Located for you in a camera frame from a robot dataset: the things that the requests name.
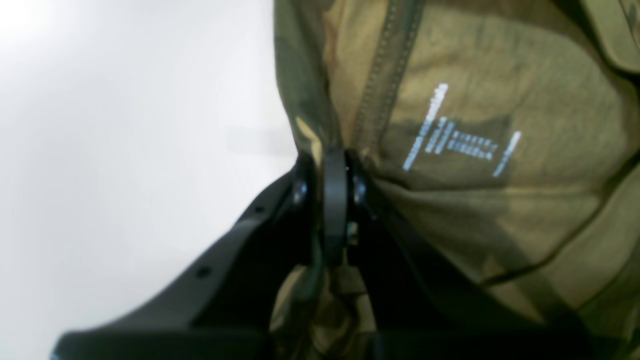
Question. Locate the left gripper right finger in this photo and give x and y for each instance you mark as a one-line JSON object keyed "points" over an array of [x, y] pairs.
{"points": [[424, 307]]}

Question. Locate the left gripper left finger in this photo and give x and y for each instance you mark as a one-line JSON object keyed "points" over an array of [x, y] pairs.
{"points": [[220, 307]]}

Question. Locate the camouflage t-shirt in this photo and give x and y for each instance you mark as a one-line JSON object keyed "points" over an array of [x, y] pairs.
{"points": [[506, 132]]}

